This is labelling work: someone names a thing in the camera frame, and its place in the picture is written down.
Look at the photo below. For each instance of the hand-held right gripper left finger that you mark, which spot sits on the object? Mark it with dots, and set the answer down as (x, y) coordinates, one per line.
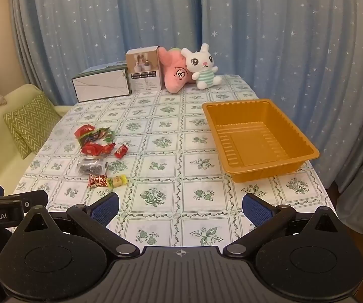
(105, 210)

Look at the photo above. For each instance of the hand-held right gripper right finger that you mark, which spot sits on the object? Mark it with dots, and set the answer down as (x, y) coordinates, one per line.
(257, 210)

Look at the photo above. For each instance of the red striped candy packet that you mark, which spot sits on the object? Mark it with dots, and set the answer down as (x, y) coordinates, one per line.
(97, 181)

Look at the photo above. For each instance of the yellow candy packet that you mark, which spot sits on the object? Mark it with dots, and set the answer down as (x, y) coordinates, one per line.
(116, 181)

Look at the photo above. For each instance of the clear packet of dark snack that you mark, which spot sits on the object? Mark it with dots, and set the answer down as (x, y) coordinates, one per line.
(90, 166)

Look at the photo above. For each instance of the small red candy packet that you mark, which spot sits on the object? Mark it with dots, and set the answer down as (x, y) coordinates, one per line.
(120, 151)

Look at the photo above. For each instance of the large red snack packet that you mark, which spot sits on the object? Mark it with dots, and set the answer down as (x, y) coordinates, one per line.
(90, 149)

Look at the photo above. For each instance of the green candy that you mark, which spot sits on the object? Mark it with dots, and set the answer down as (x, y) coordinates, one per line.
(109, 136)

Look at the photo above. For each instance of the green snack packet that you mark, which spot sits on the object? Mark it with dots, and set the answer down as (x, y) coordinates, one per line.
(97, 135)

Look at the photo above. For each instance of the orange plastic tray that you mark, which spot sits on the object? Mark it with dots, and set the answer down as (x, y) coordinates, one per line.
(257, 132)

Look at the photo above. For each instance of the green chevron pillow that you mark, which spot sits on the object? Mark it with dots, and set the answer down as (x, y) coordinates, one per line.
(31, 123)

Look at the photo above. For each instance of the white flat box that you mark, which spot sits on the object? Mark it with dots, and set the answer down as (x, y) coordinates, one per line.
(102, 85)

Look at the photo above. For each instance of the small printed carton box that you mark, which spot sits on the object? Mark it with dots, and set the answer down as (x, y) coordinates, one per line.
(143, 69)

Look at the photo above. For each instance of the pink plush toy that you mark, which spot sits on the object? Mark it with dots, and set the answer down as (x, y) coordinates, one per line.
(173, 72)

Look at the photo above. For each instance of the white bunny plush toy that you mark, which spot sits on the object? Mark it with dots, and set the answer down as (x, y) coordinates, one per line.
(200, 66)

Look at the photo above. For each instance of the blue star curtain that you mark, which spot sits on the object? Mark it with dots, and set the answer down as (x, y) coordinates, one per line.
(105, 15)
(295, 38)

